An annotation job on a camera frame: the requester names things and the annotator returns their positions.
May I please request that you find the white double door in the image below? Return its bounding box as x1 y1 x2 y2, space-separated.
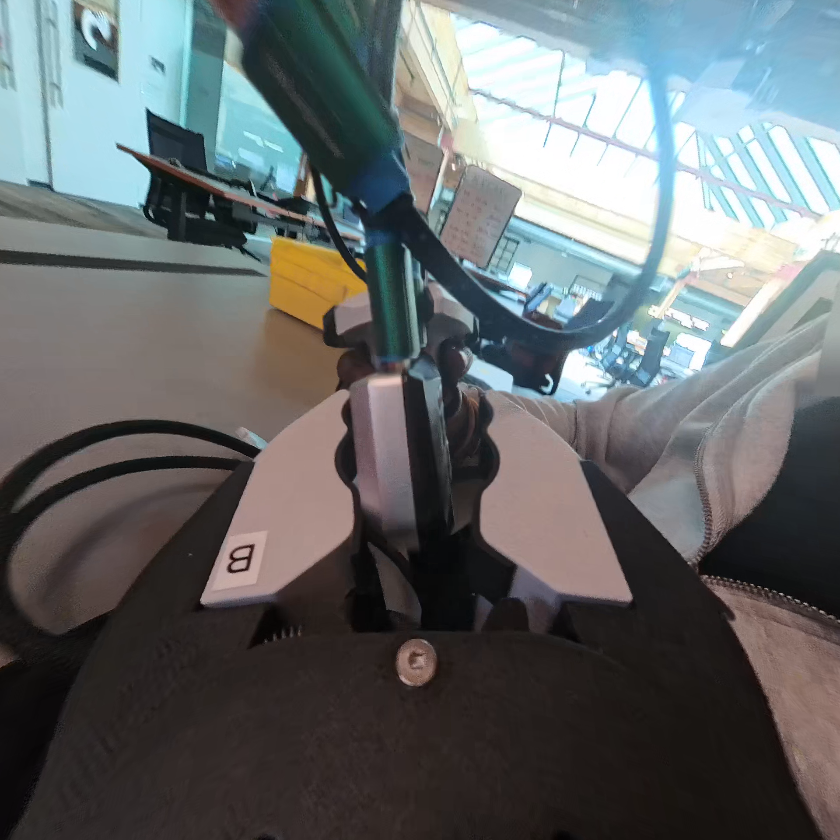
0 0 132 191

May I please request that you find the yellow plastic bin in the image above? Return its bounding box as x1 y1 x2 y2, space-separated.
269 236 370 329

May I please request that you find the black framed paper sign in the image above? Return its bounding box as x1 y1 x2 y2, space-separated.
718 248 840 349

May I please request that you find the black mesh desk chair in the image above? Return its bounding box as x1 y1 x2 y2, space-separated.
144 108 211 175

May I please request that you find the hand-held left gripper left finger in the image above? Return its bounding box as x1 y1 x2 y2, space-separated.
200 388 362 608

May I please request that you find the row of black office chairs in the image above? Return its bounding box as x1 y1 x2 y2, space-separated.
577 295 677 395

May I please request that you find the brown office chair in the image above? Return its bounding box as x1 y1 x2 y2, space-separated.
486 315 572 395

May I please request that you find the person's right forearm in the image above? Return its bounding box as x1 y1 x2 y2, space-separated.
486 314 840 565

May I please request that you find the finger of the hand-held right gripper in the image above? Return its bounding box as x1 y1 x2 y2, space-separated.
425 298 478 343
323 292 380 349

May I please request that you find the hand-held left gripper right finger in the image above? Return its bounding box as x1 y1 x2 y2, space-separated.
472 390 634 608

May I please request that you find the black braided hdmi cable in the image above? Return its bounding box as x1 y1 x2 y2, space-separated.
223 0 680 368

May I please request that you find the brown-topped office desk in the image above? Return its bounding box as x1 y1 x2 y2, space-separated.
117 143 365 247

